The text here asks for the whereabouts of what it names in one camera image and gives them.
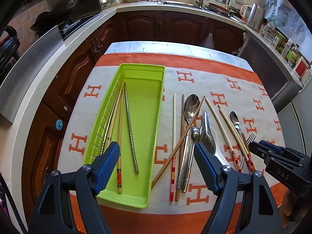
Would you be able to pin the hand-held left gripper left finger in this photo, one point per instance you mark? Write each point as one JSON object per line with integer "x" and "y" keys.
{"x": 107, "y": 168}

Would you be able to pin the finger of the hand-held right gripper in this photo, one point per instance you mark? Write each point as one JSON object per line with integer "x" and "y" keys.
{"x": 258, "y": 149}
{"x": 271, "y": 146}

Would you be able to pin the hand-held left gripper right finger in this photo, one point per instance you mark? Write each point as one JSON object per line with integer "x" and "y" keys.
{"x": 207, "y": 168}

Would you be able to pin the metal fork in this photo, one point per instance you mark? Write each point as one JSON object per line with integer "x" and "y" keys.
{"x": 251, "y": 137}

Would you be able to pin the white ceramic spoon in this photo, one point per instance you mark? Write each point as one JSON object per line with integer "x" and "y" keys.
{"x": 220, "y": 156}

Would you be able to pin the small metal spoon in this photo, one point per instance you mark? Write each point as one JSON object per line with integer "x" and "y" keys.
{"x": 195, "y": 134}

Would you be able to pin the silver metal chopstick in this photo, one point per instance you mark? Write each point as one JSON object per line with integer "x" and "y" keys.
{"x": 130, "y": 126}

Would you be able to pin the wooden chopstick red patterned end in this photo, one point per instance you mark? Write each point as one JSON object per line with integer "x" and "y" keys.
{"x": 121, "y": 117}

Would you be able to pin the green plastic utensil tray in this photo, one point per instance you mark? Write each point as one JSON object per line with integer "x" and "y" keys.
{"x": 143, "y": 126}

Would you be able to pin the pale chopstick dark band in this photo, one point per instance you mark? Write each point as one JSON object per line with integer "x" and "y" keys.
{"x": 114, "y": 112}

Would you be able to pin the large metal spoon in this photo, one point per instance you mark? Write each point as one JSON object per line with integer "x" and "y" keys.
{"x": 191, "y": 107}

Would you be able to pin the grey refrigerator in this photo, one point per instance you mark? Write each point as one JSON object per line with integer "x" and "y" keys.
{"x": 297, "y": 121}

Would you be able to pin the blue round cabinet knob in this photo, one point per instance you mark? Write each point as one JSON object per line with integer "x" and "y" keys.
{"x": 59, "y": 124}

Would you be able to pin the orange beige printed blanket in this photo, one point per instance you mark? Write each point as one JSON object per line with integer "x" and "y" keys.
{"x": 158, "y": 221}

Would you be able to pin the grey metal appliance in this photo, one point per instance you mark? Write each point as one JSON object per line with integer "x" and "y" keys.
{"x": 268, "y": 70}

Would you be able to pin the red label container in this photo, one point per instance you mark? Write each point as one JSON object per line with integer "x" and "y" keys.
{"x": 301, "y": 67}

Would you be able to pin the white kitchen countertop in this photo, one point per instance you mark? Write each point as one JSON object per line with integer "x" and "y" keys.
{"x": 31, "y": 117}

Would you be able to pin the clear plastic bottle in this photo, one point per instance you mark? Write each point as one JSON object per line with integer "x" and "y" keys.
{"x": 292, "y": 54}

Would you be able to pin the glass jar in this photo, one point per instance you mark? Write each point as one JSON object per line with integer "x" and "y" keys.
{"x": 269, "y": 33}

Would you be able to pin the white plastic bag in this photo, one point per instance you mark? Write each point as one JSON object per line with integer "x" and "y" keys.
{"x": 208, "y": 41}

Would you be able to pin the stainless steel splash shield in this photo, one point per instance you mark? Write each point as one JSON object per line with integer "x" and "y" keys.
{"x": 31, "y": 68}

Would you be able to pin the stainless steel kettle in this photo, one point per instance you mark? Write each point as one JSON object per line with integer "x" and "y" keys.
{"x": 256, "y": 18}

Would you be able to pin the pink white kettle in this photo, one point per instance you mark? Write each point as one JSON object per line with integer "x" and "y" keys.
{"x": 244, "y": 12}

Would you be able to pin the black gas stove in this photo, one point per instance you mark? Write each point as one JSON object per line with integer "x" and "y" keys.
{"x": 78, "y": 25}

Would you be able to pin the brown wooden kitchen cabinets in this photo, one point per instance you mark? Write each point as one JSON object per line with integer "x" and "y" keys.
{"x": 143, "y": 26}

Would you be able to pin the red pan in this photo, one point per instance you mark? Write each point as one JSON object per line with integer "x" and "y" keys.
{"x": 218, "y": 7}

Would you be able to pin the black red electric cooker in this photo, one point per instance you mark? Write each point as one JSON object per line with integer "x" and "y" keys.
{"x": 8, "y": 51}

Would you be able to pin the black wok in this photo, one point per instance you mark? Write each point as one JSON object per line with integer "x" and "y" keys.
{"x": 45, "y": 22}

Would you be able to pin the steel sink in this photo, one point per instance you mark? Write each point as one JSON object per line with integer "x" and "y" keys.
{"x": 180, "y": 4}

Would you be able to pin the small metal teapot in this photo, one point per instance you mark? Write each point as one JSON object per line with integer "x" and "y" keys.
{"x": 103, "y": 1}

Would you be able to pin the dark range hood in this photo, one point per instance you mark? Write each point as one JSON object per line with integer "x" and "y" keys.
{"x": 73, "y": 0}

